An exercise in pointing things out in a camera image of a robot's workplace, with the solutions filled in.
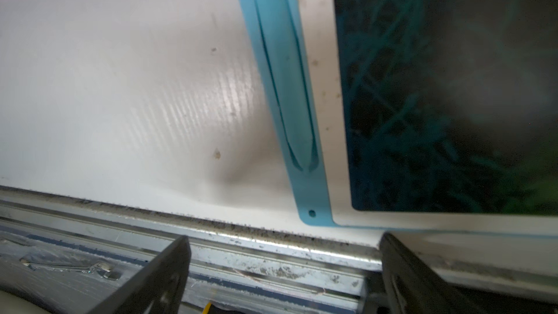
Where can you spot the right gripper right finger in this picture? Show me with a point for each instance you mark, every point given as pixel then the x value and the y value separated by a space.
pixel 413 287

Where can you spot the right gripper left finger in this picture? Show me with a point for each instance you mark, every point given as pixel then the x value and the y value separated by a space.
pixel 157 288

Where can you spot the blue writing tablet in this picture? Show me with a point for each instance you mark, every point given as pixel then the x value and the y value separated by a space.
pixel 428 115

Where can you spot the blue stylus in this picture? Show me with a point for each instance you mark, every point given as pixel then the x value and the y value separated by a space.
pixel 282 46

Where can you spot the silver wrench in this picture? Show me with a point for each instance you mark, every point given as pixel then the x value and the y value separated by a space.
pixel 103 269

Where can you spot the yellow black handle screwdriver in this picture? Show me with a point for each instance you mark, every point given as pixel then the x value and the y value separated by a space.
pixel 211 308

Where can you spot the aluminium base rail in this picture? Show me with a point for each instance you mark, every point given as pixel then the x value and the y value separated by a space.
pixel 253 270

